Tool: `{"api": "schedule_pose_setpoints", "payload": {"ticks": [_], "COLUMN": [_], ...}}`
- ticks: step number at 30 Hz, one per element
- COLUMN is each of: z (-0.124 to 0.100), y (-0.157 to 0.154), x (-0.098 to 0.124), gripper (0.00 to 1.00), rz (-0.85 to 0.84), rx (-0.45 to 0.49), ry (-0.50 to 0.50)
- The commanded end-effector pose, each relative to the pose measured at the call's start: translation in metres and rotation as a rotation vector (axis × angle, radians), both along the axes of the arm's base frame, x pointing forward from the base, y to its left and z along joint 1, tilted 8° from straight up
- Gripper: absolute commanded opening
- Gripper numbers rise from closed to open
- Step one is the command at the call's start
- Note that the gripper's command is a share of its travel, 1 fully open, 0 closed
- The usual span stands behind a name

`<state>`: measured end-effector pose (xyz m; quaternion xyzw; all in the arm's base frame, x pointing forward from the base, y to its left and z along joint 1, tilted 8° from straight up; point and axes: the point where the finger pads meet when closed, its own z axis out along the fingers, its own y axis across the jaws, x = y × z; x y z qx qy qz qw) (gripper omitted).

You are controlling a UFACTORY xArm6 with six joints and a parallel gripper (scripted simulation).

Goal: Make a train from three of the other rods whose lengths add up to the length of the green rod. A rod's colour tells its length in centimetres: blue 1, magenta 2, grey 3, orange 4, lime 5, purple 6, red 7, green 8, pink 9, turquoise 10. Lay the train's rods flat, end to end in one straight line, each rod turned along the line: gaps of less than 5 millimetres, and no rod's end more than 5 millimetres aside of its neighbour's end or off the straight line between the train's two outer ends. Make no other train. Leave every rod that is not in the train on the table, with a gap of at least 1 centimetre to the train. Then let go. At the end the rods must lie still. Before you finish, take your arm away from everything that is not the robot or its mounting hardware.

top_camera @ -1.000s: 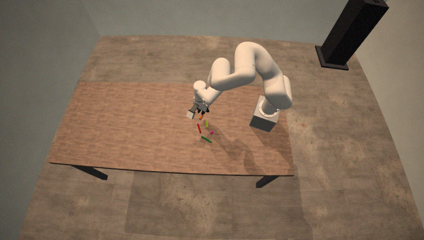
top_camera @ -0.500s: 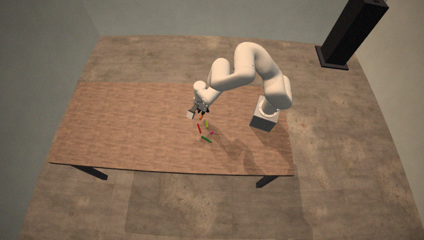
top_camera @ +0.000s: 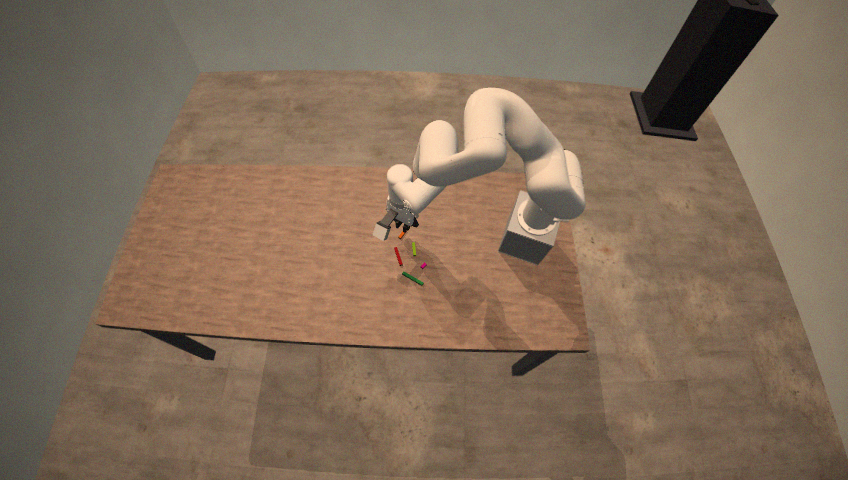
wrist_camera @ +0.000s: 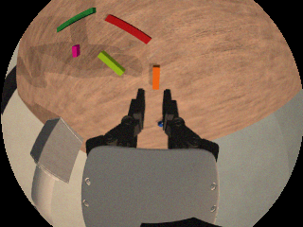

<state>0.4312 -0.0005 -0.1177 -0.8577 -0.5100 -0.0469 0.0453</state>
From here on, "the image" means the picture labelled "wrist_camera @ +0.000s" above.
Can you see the red rod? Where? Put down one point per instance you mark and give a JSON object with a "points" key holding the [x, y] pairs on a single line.
{"points": [[129, 28]]}

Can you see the orange rod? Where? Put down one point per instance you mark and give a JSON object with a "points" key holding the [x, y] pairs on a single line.
{"points": [[155, 77]]}

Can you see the small magenta block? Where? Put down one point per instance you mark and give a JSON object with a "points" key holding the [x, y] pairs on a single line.
{"points": [[76, 50]]}

